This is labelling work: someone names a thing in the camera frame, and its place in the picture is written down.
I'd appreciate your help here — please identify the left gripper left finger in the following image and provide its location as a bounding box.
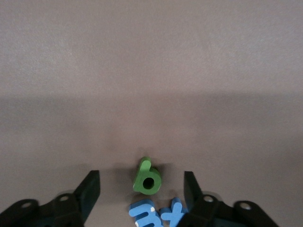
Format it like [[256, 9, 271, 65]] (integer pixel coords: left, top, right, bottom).
[[0, 170, 100, 227]]

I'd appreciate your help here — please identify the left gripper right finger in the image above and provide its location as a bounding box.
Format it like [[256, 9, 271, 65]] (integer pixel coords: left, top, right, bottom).
[[184, 171, 281, 227]]

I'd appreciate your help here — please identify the blue foam letter x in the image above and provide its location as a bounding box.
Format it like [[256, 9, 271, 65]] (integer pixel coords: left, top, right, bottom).
[[160, 197, 189, 227]]

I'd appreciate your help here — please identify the green foam letter b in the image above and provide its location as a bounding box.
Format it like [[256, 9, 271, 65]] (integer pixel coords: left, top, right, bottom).
[[133, 157, 163, 196]]

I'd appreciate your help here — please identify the blue foam letter E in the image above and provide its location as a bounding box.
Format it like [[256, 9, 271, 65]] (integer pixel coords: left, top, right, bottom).
[[128, 200, 164, 227]]

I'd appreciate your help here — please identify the brown table cover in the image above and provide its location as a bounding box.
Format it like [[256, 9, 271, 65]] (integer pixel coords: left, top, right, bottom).
[[0, 0, 303, 227]]

